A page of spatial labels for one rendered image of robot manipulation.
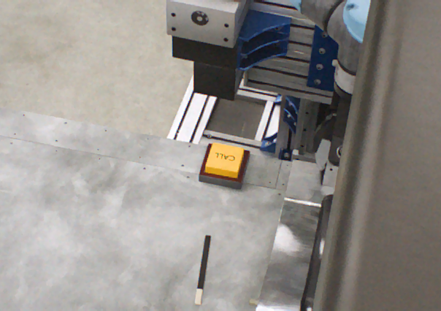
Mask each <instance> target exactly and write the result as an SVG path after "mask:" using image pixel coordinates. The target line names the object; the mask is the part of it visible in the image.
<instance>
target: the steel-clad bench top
mask: <svg viewBox="0 0 441 311"><path fill-rule="evenodd" d="M206 150H207V145H200V144H196V143H192V142H185V141H180V140H176V139H170V138H165V137H158V136H154V135H149V134H143V133H138V132H134V131H127V130H123V129H119V128H112V127H107V126H100V125H96V124H92V123H85V122H80V121H76V120H70V119H65V118H57V117H53V116H49V115H42V114H38V113H33V112H27V111H22V110H15V109H11V108H6V107H0V311H256V306H252V305H249V304H248V303H249V299H250V298H253V299H257V298H259V296H260V292H261V288H262V285H263V282H264V278H265V275H266V271H267V267H268V265H269V260H270V256H271V253H272V248H273V244H274V240H275V235H276V231H277V225H278V221H279V217H280V211H281V208H282V205H283V198H284V195H285V189H286V186H287V182H288V176H289V173H290V169H291V164H292V161H285V160H282V162H281V160H280V159H276V158H270V157H265V156H261V155H253V154H250V157H249V161H248V165H247V169H246V171H245V176H244V180H243V182H242V187H241V189H237V188H230V187H226V186H222V185H215V184H211V183H204V182H200V181H199V171H200V169H201V166H202V162H203V159H204V155H205V153H206ZM280 164H281V165H280ZM279 170H280V171H279ZM278 173H279V174H278ZM277 176H278V177H277ZM276 182H277V183H276ZM275 185H276V186H275ZM205 235H207V236H211V237H210V247H209V252H208V257H207V266H206V272H205V277H204V286H203V291H202V300H201V304H200V305H197V304H195V298H196V289H197V285H198V280H199V271H200V266H201V261H202V252H203V247H204V238H205Z"/></svg>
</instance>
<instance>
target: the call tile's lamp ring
mask: <svg viewBox="0 0 441 311"><path fill-rule="evenodd" d="M211 146H212V143H209V144H208V147H207V151H206V153H205V156H204V160H203V163H202V167H201V170H200V173H199V174H200V175H204V176H208V177H216V178H220V179H224V180H230V181H235V182H239V183H240V182H241V181H242V176H243V173H244V170H245V165H246V162H247V159H248V154H249V150H244V153H245V156H244V158H243V162H242V166H241V169H240V172H239V177H238V179H237V178H233V177H226V176H222V175H218V174H210V173H206V172H204V168H205V165H206V163H207V158H208V155H209V153H210V148H211Z"/></svg>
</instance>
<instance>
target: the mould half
mask: <svg viewBox="0 0 441 311"><path fill-rule="evenodd" d="M323 172H324V170H323V171H321V170H320V169H319V167H318V164H316V163H312V162H308V161H300V160H296V159H293V160H292V164H291V169H290V173H289V176H288V182H287V186H286V189H285V195H284V198H283V205H282V208H281V211H280V217H279V221H278V225H277V231H276V235H275V240H274V244H273V248H272V253H271V256H270V260H269V265H268V267H267V271H266V275H265V278H264V282H263V285H262V288H261V292H260V296H259V299H258V304H257V308H256V311H300V307H301V300H302V296H303V293H304V288H305V285H306V281H307V274H308V271H309V267H310V260H311V257H312V250H313V246H314V242H315V235H316V231H317V227H318V219H319V215H320V211H321V203H322V200H323V199H324V198H325V196H327V195H329V194H334V189H335V187H331V186H327V185H321V183H322V179H323Z"/></svg>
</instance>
